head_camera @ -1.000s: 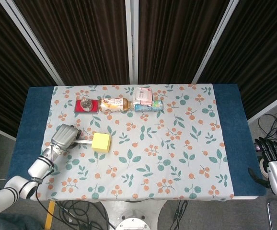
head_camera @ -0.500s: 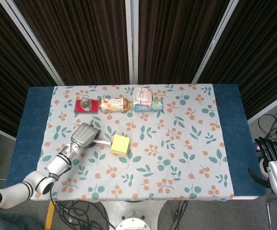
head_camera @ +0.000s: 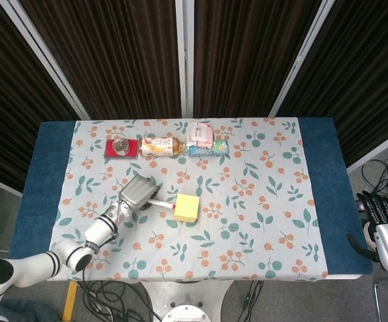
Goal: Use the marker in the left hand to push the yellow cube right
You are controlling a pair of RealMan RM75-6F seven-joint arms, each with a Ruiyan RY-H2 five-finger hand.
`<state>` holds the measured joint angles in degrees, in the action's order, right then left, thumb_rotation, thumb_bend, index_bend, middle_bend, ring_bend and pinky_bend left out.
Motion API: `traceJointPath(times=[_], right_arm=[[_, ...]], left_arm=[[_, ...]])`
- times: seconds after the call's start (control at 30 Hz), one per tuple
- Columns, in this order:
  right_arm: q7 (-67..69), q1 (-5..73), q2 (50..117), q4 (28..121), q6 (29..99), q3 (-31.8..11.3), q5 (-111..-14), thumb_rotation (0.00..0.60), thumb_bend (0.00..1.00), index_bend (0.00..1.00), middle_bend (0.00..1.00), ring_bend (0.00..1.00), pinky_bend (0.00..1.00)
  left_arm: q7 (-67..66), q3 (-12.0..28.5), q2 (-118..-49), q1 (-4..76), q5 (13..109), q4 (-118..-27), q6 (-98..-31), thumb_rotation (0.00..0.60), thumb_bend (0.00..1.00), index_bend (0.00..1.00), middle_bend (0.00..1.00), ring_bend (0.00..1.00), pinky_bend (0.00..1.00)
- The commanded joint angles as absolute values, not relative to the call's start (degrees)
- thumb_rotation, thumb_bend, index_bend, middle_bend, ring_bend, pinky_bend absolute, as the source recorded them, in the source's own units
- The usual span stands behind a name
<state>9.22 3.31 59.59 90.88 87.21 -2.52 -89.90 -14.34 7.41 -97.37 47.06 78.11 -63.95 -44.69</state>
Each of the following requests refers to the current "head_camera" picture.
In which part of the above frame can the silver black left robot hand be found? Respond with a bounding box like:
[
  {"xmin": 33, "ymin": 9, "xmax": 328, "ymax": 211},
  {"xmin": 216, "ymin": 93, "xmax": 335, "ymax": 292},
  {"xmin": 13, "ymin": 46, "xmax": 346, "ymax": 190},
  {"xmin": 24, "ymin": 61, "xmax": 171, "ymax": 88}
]
[{"xmin": 117, "ymin": 174, "xmax": 163, "ymax": 212}]

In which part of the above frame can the red and white marker pen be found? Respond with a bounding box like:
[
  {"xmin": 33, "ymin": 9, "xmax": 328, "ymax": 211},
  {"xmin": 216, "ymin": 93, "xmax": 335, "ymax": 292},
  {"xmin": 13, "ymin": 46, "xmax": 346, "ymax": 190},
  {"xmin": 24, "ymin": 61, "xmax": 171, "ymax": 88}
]
[{"xmin": 146, "ymin": 199, "xmax": 177, "ymax": 211}]

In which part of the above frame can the yellow cube block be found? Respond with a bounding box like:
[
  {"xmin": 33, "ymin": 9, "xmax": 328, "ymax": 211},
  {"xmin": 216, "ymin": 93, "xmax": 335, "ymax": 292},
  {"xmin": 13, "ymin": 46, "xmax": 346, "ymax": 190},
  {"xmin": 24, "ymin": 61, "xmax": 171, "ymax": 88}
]
[{"xmin": 173, "ymin": 193, "xmax": 201, "ymax": 223}]

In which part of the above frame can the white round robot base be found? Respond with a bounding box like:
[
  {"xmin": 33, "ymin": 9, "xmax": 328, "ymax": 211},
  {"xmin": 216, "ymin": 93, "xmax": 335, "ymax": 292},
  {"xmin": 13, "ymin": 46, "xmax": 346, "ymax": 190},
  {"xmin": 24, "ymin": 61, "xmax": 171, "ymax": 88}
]
[{"xmin": 139, "ymin": 280, "xmax": 232, "ymax": 322}]

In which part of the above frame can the amber tea plastic bottle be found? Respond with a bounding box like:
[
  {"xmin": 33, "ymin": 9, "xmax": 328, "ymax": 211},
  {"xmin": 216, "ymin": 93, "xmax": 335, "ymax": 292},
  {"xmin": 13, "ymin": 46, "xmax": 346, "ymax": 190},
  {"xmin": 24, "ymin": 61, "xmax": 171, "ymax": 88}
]
[{"xmin": 138, "ymin": 136, "xmax": 189, "ymax": 158}]

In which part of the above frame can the pink white tissue packet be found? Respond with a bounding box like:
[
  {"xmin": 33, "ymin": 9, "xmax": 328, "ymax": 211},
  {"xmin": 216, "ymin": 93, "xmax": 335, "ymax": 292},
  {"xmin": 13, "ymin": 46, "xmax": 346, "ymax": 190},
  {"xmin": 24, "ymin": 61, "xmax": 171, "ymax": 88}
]
[{"xmin": 186, "ymin": 122, "xmax": 215, "ymax": 149}]

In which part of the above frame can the blue felt table cover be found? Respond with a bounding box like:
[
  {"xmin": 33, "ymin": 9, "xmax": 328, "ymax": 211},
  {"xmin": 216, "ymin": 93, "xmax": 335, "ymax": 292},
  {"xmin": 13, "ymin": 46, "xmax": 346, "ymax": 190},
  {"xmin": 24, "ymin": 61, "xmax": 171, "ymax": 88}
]
[{"xmin": 8, "ymin": 117, "xmax": 375, "ymax": 276}]

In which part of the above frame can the floral fruit print tablecloth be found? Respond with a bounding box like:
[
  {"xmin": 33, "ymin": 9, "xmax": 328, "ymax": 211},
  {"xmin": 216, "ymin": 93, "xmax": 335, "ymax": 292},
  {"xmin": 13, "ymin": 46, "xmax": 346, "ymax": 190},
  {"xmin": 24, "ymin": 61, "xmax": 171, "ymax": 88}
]
[{"xmin": 48, "ymin": 117, "xmax": 329, "ymax": 281}]

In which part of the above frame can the dark brown screen panel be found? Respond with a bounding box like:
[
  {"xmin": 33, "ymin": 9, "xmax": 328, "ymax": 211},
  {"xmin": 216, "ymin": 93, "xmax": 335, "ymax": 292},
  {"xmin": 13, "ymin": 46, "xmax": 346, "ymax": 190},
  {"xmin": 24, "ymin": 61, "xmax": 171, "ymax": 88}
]
[
  {"xmin": 269, "ymin": 0, "xmax": 388, "ymax": 174},
  {"xmin": 180, "ymin": 0, "xmax": 336, "ymax": 119},
  {"xmin": 0, "ymin": 0, "xmax": 190, "ymax": 121},
  {"xmin": 0, "ymin": 0, "xmax": 91, "ymax": 197}
]

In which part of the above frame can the black cable with inline box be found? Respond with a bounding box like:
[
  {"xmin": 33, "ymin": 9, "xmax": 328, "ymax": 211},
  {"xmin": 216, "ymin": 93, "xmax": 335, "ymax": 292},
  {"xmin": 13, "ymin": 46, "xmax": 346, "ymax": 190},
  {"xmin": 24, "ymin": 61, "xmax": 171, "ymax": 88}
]
[{"xmin": 237, "ymin": 280, "xmax": 265, "ymax": 322}]

